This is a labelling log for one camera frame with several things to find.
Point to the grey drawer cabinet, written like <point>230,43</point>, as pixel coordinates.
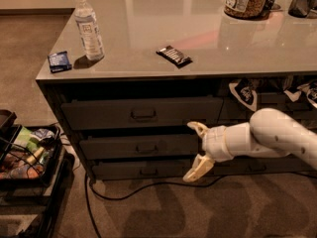
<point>222,49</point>

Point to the clear plastic water bottle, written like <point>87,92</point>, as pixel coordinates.
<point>85,19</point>

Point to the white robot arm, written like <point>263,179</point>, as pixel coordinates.
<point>270,133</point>

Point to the black wire rack cart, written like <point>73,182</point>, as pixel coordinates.
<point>32,185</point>

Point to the green snack bag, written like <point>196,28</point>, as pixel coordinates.
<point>32,140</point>

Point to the large jar of nuts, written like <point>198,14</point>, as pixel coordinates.
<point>243,9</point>

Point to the dark glass pitcher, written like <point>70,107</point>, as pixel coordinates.
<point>300,8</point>

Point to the black and white chip bag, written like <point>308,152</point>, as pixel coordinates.
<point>244,92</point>

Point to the dark chocolate bar wrapper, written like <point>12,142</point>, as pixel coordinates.
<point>175,56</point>

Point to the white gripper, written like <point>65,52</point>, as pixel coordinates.
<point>214,143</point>

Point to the blue snack packet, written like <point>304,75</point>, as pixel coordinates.
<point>59,62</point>

